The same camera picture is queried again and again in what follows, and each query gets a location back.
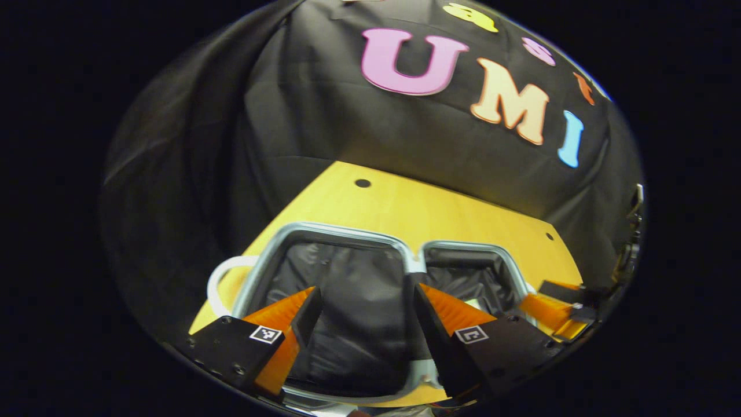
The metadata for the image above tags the black backdrop cloth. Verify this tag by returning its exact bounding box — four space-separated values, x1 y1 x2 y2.
100 0 645 360

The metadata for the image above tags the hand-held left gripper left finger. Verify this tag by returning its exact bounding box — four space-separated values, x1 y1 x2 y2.
185 286 324 401

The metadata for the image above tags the small light blue suitcase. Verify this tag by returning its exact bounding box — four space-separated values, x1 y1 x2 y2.
207 222 536 409

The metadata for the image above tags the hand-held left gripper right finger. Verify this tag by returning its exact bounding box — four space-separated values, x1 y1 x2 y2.
412 281 566 402

